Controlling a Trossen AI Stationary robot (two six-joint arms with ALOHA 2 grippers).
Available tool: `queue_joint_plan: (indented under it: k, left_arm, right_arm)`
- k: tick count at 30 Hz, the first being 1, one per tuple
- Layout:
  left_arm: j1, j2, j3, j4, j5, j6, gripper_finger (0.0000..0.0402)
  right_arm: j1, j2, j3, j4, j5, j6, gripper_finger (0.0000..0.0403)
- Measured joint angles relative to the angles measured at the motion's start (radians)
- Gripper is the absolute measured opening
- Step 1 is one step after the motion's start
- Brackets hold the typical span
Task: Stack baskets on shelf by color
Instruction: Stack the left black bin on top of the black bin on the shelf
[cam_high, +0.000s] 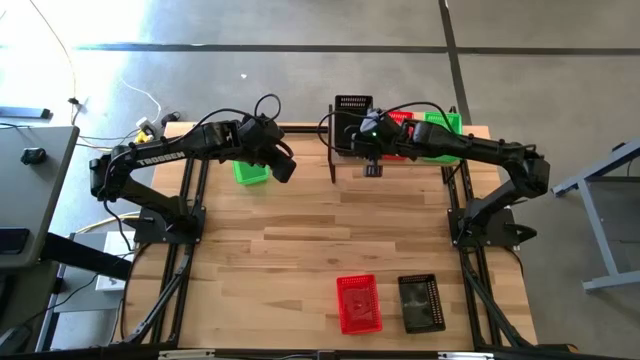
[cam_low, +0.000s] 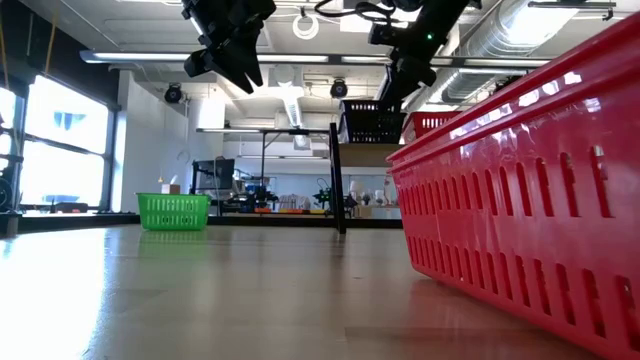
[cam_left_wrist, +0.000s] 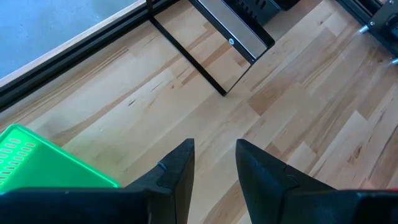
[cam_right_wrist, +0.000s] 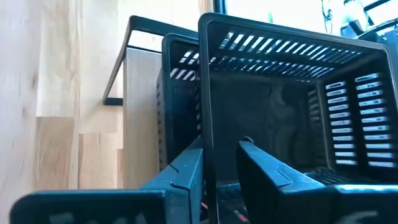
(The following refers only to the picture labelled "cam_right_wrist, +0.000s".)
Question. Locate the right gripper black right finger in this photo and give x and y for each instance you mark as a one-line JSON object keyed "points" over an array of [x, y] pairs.
{"points": [[273, 199]]}

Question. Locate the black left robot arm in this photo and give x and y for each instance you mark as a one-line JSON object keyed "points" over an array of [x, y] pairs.
{"points": [[351, 29]]}

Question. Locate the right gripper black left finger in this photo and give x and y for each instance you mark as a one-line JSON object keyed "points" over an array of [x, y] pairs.
{"points": [[174, 199]]}

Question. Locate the wooden shelf with black frame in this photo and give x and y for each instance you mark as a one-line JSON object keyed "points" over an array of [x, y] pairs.
{"points": [[140, 124]]}

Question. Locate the black plastic slotted basket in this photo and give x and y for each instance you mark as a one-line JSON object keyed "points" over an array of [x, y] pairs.
{"points": [[180, 109], [255, 118]]}

